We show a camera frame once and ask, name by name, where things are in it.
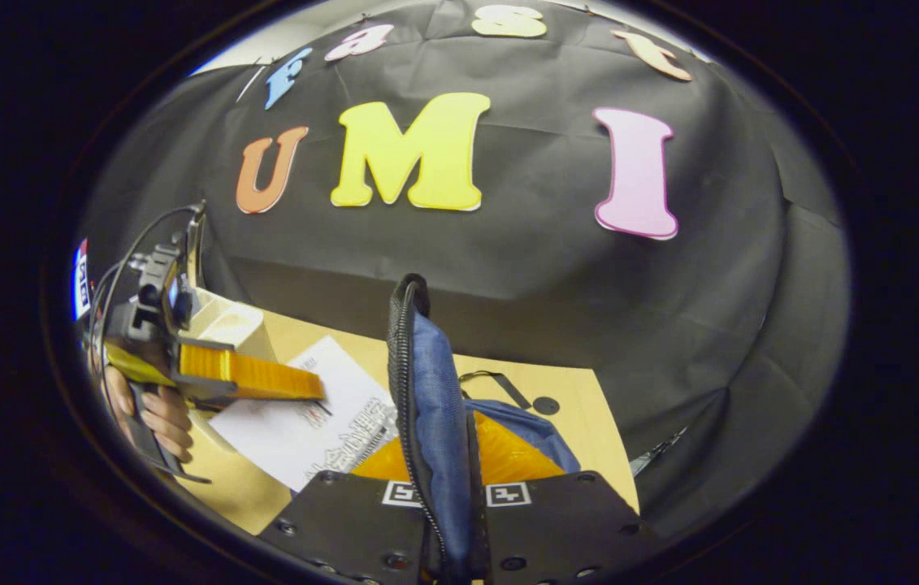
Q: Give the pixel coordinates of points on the white book with black print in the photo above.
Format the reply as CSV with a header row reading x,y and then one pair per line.
x,y
296,439

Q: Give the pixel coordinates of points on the computer monitor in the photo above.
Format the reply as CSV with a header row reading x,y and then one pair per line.
x,y
81,280

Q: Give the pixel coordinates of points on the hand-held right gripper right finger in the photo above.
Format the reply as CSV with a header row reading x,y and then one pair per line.
x,y
557,520

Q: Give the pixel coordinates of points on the cream plastic bookshelf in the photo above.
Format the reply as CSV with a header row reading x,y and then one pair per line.
x,y
236,325

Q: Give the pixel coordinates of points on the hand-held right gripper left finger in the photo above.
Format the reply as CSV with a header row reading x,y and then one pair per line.
x,y
345,520

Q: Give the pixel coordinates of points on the blue schoolbag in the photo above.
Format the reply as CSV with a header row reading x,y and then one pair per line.
x,y
435,390

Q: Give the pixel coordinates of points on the black backdrop cloth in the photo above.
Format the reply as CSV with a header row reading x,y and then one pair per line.
x,y
548,268

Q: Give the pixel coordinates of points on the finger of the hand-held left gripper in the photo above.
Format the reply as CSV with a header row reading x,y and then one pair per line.
x,y
264,380

